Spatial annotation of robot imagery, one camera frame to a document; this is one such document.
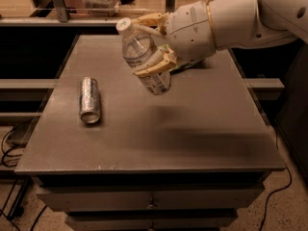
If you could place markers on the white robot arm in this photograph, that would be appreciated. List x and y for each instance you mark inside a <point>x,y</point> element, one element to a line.
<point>250,24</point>

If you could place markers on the green snack bag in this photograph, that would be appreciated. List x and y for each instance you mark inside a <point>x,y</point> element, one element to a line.
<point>186,55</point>

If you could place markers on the lower grey table drawer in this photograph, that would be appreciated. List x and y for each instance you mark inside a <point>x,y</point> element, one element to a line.
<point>151,221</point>

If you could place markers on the silver aluminium can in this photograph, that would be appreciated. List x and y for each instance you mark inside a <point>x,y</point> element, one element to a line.
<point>89,101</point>

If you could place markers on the clear plastic container on shelf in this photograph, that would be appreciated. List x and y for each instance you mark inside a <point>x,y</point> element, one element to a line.
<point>100,7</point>

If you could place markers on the clear blue plastic water bottle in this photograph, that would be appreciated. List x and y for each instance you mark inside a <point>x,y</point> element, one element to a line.
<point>137,48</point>

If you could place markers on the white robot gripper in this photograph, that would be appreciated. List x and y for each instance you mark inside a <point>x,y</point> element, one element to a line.
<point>190,33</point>

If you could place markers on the grey metal shelf frame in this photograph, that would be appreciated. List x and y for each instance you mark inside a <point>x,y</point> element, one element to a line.
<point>63,19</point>

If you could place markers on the grey table drawer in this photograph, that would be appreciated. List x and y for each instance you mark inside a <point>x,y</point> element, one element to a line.
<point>151,221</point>
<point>96,199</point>

